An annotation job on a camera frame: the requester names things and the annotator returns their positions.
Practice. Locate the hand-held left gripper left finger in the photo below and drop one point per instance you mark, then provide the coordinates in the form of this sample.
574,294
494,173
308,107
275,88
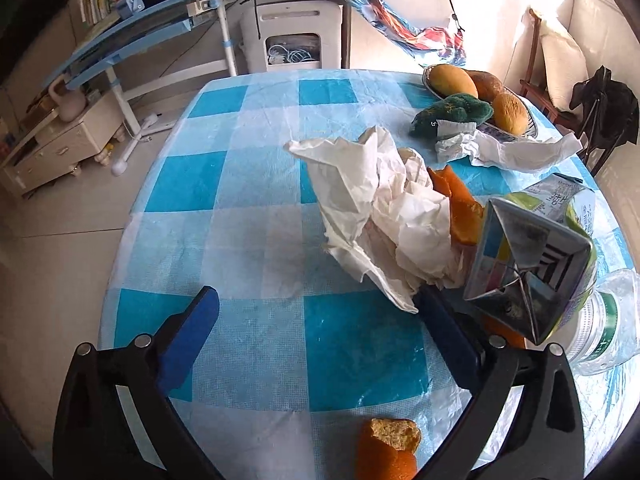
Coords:
190,340

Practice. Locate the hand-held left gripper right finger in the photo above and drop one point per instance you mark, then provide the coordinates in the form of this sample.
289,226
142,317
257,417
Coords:
445,340

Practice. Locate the crushed green white milk carton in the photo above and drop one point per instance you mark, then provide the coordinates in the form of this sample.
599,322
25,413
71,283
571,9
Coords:
525,260

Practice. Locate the large white tissue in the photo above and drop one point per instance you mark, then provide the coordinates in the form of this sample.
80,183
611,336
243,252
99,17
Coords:
350,195

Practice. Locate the green plush toy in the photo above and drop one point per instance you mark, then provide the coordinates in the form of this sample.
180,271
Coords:
460,107

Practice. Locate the golden brown bread roll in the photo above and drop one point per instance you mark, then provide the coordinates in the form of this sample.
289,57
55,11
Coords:
510,112

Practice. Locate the blue white checkered tablecloth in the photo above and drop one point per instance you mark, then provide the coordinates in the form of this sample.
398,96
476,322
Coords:
260,240

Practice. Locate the curled orange peel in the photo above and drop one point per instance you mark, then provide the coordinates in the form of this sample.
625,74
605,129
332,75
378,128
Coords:
462,215

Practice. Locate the orange peel with pith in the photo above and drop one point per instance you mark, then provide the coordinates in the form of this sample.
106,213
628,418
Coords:
385,460

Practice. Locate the clear plastic water bottle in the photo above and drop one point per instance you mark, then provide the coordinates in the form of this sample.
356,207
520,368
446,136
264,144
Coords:
607,325

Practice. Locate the crumpled white tissue wad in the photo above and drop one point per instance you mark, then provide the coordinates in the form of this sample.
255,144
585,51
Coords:
452,146

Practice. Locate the white tissue sheet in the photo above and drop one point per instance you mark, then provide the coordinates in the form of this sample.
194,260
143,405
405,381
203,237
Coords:
525,152

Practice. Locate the blue patterned oval plate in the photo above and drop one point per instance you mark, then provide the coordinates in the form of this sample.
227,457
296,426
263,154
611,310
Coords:
531,127

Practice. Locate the cream low cabinet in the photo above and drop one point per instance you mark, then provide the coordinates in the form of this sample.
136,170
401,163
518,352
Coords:
65,140

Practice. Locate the dark brown bread roll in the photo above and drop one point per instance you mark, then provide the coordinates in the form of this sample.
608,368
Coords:
487,85

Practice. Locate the yellow bread roll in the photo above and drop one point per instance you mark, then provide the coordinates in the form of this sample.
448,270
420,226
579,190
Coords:
452,81

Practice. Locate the cream ceramic jug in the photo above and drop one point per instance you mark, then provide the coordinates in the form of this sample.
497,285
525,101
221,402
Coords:
72,105

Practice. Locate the wooden chair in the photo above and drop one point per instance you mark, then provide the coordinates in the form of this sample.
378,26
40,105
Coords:
537,92

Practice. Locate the black cloth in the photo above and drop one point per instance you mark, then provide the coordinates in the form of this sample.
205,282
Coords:
605,100

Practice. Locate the white cushion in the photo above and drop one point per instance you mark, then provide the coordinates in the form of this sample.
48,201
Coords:
565,65

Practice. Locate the colourful hanging cloth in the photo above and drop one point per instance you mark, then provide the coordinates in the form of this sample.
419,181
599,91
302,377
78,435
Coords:
390,20

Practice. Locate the blue study desk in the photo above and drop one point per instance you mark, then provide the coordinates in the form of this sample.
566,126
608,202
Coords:
150,15

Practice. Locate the white plastic stool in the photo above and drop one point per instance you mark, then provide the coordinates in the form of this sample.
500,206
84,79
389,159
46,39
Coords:
300,17

